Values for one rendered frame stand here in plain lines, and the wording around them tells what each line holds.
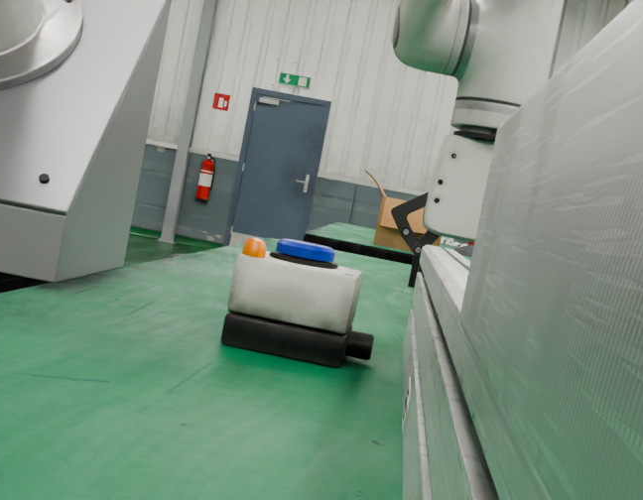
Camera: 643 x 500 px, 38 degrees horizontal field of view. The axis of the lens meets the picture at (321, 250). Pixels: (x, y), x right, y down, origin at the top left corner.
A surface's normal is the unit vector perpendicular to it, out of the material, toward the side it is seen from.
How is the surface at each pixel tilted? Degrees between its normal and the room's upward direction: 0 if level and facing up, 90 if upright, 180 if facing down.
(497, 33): 88
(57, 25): 48
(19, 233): 90
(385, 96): 90
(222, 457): 0
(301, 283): 90
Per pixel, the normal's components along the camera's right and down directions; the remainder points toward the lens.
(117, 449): 0.19, -0.98
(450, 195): -0.18, 0.04
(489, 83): -0.41, -0.02
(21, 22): 0.84, 0.47
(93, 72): 0.09, -0.63
